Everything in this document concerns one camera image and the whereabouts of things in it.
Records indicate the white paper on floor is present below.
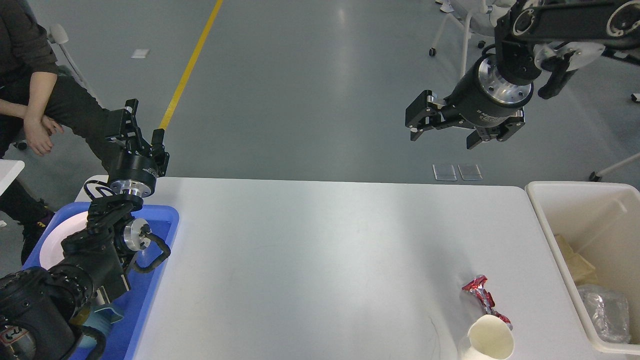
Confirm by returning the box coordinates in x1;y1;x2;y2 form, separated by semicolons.
130;48;150;59

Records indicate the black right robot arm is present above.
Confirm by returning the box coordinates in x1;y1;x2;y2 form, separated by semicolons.
405;0;639;150

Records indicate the left floor socket plate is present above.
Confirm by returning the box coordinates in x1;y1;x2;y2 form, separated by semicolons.
432;164;458;182

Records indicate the white office chair left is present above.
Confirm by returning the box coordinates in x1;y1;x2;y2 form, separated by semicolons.
47;23;105;107

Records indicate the red snack wrapper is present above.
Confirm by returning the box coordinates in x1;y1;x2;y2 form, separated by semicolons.
461;275;514;331

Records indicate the white office chair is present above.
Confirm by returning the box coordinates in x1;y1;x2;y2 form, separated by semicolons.
429;0;514;79
47;23;105;107

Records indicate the person's hand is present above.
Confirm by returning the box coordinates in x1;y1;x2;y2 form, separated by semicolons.
23;115;65;157

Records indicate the seated person in black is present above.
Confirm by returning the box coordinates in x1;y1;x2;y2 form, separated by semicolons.
0;0;123;226

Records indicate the floor socket plate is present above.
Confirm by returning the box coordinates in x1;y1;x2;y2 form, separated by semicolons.
457;164;483;182
432;164;458;182

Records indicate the brown paper bag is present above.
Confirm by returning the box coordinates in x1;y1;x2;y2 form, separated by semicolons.
554;235;600;286

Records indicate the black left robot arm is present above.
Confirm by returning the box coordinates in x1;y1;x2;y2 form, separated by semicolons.
0;98;171;360

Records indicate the white chair base far right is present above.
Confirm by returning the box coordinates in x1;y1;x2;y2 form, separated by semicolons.
589;152;640;182

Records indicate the right floor socket plate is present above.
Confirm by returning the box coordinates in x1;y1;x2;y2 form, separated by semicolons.
457;164;483;182

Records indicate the foil tray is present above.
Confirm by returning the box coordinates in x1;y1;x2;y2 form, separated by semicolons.
577;284;632;344

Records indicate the pink plate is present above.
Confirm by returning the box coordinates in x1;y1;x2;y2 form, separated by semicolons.
38;211;151;271

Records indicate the white office chair right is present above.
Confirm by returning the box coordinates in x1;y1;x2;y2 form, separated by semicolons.
429;0;514;79

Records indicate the teal mug yellow inside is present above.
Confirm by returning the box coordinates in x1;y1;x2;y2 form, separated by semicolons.
80;304;125;345

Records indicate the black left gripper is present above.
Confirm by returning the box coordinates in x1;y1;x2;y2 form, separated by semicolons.
103;98;170;197

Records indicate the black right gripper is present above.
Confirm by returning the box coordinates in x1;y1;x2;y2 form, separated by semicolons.
405;54;534;150

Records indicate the person's bare forearm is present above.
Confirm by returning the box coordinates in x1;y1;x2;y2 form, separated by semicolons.
0;71;58;125

